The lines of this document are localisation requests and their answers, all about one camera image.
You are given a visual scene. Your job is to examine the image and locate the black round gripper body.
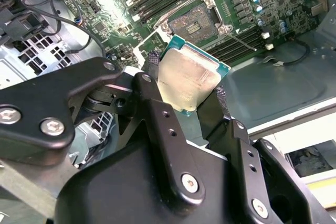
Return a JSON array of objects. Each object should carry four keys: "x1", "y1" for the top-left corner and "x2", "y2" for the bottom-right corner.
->
[{"x1": 54, "y1": 140, "x2": 313, "y2": 224}]

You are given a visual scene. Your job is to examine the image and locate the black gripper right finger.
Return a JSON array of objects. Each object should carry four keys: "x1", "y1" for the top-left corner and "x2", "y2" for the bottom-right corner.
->
[{"x1": 198, "y1": 84, "x2": 336, "y2": 224}]

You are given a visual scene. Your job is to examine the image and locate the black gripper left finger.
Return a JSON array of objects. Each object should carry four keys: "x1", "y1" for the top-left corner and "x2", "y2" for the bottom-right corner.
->
[{"x1": 0, "y1": 52, "x2": 207, "y2": 211}]

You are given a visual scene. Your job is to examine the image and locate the silver CPU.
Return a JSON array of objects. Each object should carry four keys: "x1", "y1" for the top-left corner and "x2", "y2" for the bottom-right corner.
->
[{"x1": 157, "y1": 35, "x2": 232, "y2": 118}]

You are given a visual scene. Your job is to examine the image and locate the metal socket cover frame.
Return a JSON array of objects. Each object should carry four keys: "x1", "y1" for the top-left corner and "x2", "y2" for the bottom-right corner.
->
[{"x1": 132, "y1": 28, "x2": 174, "y2": 69}]

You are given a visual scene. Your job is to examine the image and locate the metal locking lever wire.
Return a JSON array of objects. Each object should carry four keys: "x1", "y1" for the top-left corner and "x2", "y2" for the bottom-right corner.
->
[{"x1": 226, "y1": 33, "x2": 258, "y2": 51}]

